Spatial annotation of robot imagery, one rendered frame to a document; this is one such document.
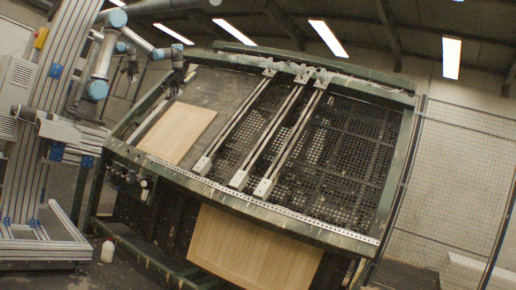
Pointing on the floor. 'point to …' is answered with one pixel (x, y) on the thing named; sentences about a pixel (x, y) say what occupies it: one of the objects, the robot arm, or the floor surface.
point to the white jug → (107, 251)
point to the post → (79, 195)
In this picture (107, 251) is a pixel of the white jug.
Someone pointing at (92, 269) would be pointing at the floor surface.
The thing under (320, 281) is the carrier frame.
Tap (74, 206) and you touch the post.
